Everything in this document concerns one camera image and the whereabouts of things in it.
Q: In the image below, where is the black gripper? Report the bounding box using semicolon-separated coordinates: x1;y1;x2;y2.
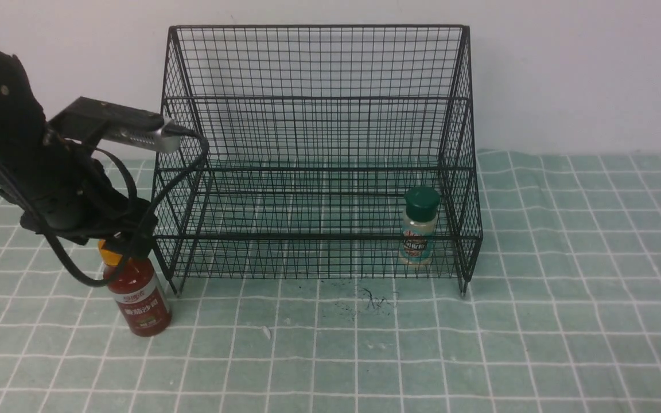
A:
0;129;157;246

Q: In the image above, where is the red ketchup bottle yellow cap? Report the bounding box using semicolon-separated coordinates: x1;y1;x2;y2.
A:
99;240;172;337

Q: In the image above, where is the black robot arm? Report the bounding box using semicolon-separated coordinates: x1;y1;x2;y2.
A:
0;51;162;245

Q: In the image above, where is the clear seasoning jar green lid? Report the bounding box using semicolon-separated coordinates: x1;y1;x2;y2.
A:
399;186;441;267

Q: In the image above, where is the green checkered tablecloth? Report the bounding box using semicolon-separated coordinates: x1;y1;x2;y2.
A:
0;151;661;412

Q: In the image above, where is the black cable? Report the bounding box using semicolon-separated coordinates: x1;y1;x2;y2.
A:
0;129;211;287

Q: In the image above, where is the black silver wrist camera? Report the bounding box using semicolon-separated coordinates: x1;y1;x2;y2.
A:
48;96;199;153

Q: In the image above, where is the black wire mesh shelf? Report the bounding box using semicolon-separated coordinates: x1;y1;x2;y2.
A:
152;24;483;295

